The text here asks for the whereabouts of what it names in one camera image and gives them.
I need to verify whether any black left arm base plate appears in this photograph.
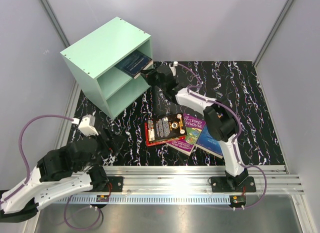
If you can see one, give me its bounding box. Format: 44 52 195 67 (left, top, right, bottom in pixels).
102 176 124 193

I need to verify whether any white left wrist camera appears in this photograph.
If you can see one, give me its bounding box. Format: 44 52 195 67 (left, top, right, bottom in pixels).
72 114 99 137

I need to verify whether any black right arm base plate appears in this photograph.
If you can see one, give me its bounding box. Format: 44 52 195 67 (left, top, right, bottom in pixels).
209 176 257 193

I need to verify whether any dark blue paperback book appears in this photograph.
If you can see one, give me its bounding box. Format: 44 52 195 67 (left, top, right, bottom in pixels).
115 50 153 79

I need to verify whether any purple treehouse book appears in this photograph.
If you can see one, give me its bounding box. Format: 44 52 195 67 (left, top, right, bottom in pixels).
166 114 206 156

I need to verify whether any aluminium mounting rail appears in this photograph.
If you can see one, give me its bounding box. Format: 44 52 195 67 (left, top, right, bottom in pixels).
104 165 304 196

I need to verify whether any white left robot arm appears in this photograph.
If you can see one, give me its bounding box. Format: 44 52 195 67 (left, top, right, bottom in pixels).
0 128 123 223

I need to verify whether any white slotted cable duct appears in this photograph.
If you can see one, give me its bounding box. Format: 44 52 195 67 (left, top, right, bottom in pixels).
43 194 235 204

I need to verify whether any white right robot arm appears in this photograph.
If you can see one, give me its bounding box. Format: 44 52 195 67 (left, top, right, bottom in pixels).
140 64 249 192

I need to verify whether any mint green wooden shelf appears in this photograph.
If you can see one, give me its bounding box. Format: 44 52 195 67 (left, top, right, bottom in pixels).
61 17 153 119

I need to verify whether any black paperback book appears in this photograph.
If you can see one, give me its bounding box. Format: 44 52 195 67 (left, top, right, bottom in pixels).
145 113 187 142

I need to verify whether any black marbled table mat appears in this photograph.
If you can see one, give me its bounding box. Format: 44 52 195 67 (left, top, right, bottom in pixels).
74 61 285 166

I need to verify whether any red paperback book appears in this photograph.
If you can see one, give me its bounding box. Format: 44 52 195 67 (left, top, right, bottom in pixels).
144 122 186 147

